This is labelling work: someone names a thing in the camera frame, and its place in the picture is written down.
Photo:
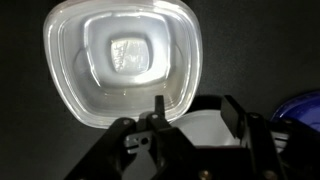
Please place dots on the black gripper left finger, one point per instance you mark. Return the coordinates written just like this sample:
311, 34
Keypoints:
160, 150

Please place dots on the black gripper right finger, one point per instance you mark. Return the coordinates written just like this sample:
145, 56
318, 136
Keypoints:
263, 146

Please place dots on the blue round plate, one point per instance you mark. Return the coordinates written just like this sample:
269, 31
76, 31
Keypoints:
300, 106

